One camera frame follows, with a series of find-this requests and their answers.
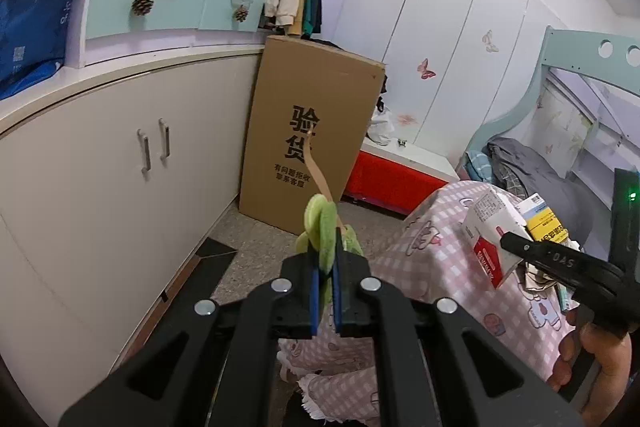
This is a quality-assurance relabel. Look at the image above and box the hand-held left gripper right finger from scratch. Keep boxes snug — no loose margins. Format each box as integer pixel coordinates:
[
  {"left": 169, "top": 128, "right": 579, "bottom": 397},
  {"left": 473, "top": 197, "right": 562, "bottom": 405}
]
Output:
[{"left": 332, "top": 227, "right": 583, "bottom": 427}]

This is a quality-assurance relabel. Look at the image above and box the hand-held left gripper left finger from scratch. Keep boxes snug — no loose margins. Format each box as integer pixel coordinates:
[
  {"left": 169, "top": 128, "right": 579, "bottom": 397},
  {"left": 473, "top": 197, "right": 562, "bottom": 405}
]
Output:
[{"left": 59, "top": 252, "right": 323, "bottom": 427}]

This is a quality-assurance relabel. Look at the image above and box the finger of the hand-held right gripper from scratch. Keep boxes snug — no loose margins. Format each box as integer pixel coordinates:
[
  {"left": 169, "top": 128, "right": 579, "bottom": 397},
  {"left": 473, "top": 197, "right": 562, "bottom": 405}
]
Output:
[{"left": 500, "top": 232, "right": 626, "bottom": 294}]

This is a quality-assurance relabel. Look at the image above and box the green fuzzy scrap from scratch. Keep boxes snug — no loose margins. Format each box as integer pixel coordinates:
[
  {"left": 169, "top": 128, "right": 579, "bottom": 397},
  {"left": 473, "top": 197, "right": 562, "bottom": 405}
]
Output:
[{"left": 294, "top": 129, "right": 365, "bottom": 303}]

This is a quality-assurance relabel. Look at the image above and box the white and red carton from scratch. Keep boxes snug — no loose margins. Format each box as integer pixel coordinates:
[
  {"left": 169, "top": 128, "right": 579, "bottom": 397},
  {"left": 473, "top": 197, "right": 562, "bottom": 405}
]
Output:
[{"left": 461, "top": 187, "right": 531, "bottom": 290}]

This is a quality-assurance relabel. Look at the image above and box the person's right hand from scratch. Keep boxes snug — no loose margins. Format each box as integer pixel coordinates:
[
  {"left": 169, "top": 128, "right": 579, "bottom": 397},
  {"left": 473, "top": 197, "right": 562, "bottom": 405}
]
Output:
[{"left": 557, "top": 307, "right": 636, "bottom": 425}]

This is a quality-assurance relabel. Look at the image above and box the yellow white medicine box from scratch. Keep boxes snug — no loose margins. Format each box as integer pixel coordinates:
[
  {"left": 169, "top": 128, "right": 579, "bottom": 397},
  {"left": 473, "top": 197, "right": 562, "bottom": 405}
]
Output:
[{"left": 515, "top": 193, "right": 571, "bottom": 243}]

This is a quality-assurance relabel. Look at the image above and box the grey plaid cloth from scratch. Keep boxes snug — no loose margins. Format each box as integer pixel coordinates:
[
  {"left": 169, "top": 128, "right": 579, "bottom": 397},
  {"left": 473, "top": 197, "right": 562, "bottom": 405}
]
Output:
[{"left": 500, "top": 167, "right": 532, "bottom": 198}]

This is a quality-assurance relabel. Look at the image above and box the grey blanket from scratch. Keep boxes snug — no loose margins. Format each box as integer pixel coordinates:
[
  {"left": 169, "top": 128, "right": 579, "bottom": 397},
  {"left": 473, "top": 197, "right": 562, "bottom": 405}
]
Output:
[{"left": 487, "top": 138, "right": 583, "bottom": 248}]

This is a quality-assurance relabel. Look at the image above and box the pink checked tablecloth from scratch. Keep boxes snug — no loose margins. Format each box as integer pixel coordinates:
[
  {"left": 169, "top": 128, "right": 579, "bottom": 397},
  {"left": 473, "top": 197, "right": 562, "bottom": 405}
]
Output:
[{"left": 277, "top": 181, "right": 581, "bottom": 423}]

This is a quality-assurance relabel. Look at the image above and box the red storage bench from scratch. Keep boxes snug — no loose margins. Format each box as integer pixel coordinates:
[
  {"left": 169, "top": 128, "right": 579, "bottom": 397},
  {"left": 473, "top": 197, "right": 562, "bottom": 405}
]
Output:
[{"left": 345, "top": 139, "right": 461, "bottom": 218}]

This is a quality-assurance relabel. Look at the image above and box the white plastic bag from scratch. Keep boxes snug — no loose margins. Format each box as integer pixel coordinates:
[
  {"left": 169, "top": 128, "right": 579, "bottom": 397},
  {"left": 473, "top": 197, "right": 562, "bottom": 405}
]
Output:
[{"left": 367, "top": 107, "right": 396, "bottom": 145}]

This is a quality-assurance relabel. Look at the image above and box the tall cardboard box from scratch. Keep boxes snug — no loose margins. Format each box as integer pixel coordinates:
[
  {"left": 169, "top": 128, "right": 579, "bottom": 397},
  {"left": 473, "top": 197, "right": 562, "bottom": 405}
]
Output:
[{"left": 239, "top": 34, "right": 387, "bottom": 235}]

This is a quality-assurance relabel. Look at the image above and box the white wardrobe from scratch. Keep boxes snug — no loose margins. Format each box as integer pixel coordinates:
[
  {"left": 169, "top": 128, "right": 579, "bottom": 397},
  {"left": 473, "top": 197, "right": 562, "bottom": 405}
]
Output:
[{"left": 332, "top": 0, "right": 546, "bottom": 168}]

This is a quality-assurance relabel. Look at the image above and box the white cabinet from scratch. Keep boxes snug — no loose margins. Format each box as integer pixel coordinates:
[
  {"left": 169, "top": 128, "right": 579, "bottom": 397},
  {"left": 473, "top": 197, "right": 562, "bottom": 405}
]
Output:
[{"left": 0, "top": 42, "right": 266, "bottom": 408}]

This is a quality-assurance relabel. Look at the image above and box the blue bag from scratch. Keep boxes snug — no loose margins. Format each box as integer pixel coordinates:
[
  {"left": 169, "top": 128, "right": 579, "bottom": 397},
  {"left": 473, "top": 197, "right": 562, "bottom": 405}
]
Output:
[{"left": 0, "top": 0, "right": 76, "bottom": 100}]

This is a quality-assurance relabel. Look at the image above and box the teal bed frame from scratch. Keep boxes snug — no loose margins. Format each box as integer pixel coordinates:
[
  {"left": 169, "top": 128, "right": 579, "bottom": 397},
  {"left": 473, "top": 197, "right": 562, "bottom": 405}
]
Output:
[{"left": 462, "top": 26, "right": 640, "bottom": 188}]

